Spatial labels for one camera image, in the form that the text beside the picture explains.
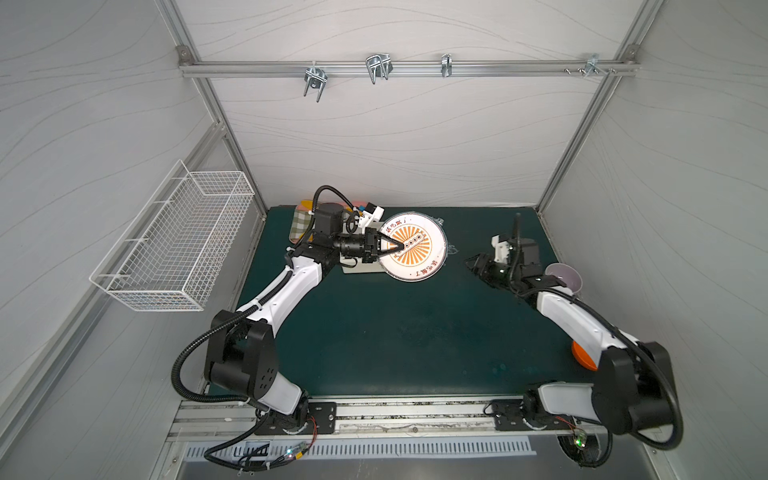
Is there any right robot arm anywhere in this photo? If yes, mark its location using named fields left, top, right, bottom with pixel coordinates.
left=465, top=236, right=684, bottom=450

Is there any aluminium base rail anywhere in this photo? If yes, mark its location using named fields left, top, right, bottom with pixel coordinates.
left=164, top=394, right=605, bottom=442

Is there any purple bowl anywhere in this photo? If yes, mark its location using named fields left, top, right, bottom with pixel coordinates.
left=544, top=263, right=583, bottom=295

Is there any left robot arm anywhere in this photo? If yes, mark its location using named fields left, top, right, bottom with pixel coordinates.
left=203, top=203, right=404, bottom=433

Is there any metal hook clamp middle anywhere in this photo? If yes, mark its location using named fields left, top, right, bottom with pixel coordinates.
left=365, top=53, right=393, bottom=84

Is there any metal hook clamp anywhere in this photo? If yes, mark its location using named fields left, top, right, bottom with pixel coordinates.
left=303, top=66, right=328, bottom=103
left=365, top=53, right=393, bottom=84
left=563, top=53, right=618, bottom=79

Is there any white wire basket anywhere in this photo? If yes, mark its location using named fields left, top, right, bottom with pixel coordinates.
left=89, top=160, right=254, bottom=312

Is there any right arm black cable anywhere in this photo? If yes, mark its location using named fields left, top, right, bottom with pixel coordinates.
left=509, top=212, right=685, bottom=468

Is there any aluminium cross bar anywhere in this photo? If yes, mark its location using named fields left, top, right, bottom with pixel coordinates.
left=179, top=58, right=640, bottom=79

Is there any round printed plate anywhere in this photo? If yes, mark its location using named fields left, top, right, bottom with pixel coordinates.
left=379, top=211, right=449, bottom=283

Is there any orange bowl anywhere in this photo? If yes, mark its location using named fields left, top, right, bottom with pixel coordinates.
left=571, top=341, right=598, bottom=372

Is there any green table mat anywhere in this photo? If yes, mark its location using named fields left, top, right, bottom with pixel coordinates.
left=276, top=208, right=592, bottom=397

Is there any metal hook clamp right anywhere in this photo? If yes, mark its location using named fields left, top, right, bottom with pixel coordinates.
left=563, top=53, right=618, bottom=79

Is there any metal hook small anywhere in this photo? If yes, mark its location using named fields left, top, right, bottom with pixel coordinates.
left=441, top=53, right=453, bottom=78

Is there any metal hook clamp left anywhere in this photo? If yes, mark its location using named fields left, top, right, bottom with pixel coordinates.
left=303, top=66, right=328, bottom=103

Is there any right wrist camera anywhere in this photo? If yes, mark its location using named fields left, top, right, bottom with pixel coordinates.
left=491, top=235, right=511, bottom=264

